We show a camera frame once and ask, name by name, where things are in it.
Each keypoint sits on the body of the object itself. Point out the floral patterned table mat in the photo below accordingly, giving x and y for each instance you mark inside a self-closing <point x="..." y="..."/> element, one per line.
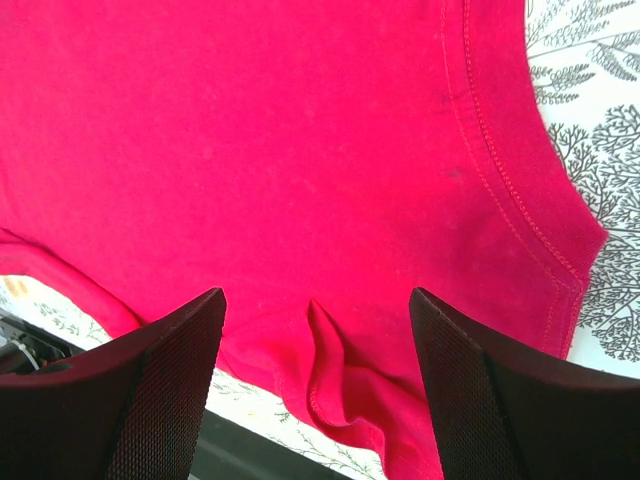
<point x="600" y="150"/>

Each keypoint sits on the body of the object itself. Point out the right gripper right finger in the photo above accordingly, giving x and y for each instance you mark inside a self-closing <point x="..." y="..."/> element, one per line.
<point x="503" y="410"/>

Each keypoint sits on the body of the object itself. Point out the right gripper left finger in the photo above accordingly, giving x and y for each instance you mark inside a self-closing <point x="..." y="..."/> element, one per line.
<point x="131" y="408"/>

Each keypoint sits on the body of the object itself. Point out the red t shirt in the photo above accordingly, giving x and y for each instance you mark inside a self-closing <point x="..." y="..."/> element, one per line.
<point x="280" y="165"/>

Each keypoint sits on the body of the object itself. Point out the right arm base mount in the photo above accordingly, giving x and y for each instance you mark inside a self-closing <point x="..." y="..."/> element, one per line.
<point x="26" y="348"/>

